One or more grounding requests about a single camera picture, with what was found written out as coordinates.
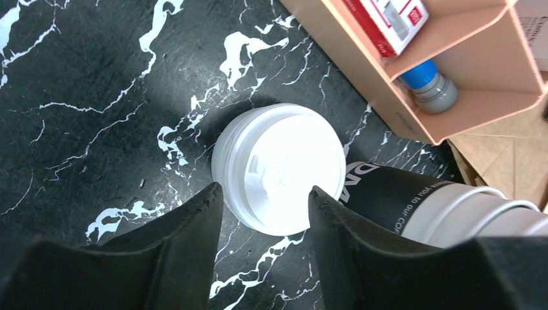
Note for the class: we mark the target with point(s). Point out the red white small box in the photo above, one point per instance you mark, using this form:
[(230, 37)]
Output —
[(389, 24)]

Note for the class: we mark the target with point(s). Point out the stack of paper cups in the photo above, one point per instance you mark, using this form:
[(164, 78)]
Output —
[(436, 212)]

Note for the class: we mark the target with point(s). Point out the white folder in organizer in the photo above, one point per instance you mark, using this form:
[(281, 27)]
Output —
[(533, 19)]

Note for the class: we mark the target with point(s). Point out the stack of white lids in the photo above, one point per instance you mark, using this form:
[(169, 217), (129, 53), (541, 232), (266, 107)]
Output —
[(267, 161)]

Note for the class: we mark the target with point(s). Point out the blue cap small item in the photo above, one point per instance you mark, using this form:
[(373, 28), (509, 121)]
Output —
[(432, 92)]

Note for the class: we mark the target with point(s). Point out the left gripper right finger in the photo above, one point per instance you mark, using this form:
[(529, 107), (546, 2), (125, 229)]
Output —
[(364, 266)]

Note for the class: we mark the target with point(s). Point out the brown kraft paper bag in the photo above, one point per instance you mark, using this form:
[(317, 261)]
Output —
[(509, 155)]

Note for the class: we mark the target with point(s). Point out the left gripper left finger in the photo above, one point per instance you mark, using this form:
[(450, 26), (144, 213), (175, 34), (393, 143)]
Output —
[(165, 264)]

